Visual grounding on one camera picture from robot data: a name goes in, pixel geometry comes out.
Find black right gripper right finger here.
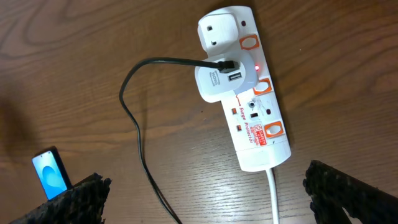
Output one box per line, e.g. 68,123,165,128
303,160,397,224

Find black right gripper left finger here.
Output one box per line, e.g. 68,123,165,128
11,173,111,224

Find blue screen Galaxy smartphone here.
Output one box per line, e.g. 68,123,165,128
32,146,73,200

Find black USB charging cable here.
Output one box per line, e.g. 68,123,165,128
119,57,240,224

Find white travel adapter plug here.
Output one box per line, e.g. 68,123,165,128
198,14,239,55

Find white power strip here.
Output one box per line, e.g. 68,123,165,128
204,6,291,172

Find white power strip cord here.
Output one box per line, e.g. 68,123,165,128
266,167,280,224

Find white USB wall charger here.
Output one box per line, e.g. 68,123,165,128
195,50,259,103

